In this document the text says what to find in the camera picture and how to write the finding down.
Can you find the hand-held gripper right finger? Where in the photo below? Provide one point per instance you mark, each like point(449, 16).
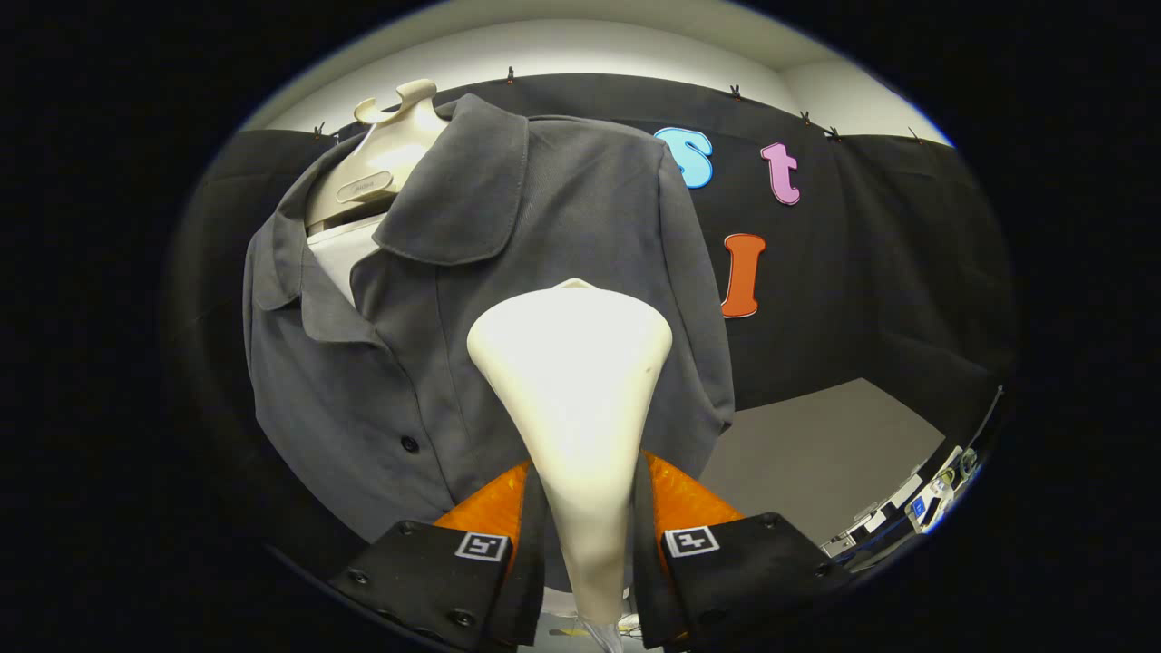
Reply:
point(648, 589)

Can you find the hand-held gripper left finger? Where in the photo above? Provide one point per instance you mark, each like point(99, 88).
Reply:
point(531, 580)

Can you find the white garment steamer head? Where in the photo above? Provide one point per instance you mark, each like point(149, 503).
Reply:
point(571, 408)

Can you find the grey button-up shirt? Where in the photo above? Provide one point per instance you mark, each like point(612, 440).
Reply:
point(390, 381)

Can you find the cream steamer hanger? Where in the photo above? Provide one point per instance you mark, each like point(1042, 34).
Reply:
point(381, 163)

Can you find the grey cabinet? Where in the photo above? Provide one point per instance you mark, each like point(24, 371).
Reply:
point(816, 453)

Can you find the white board inside shirt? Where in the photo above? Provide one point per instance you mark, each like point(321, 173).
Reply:
point(345, 254)

